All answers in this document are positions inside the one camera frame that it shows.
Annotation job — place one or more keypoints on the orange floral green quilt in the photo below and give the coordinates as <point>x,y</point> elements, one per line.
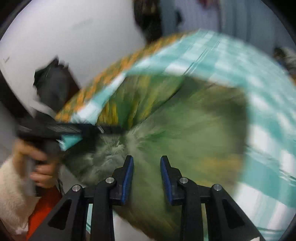
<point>110,73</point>

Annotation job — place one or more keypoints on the hanging coats on wall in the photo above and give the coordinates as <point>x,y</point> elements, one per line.
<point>148,18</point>

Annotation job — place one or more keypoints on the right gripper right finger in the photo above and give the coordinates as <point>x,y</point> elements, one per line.
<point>225,219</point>

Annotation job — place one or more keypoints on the left hand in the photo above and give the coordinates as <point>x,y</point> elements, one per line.
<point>44,175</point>

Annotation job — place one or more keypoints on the clothes pile by bed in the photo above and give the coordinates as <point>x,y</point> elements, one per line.
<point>286,57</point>

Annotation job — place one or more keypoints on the left forearm white fleece sleeve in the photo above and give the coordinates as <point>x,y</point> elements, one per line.
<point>16,205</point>

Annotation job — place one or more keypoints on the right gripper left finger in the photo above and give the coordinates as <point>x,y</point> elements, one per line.
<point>67,220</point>

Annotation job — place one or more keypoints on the green landscape print garment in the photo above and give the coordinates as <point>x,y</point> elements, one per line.
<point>200,126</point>

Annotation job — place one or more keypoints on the orange red trousers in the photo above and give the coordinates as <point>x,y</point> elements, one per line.
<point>43,207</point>

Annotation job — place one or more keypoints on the teal white plaid bedsheet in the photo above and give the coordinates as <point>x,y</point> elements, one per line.
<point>265,189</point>

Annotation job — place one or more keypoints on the dark wooden nightstand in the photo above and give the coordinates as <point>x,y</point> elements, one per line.
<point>55,84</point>

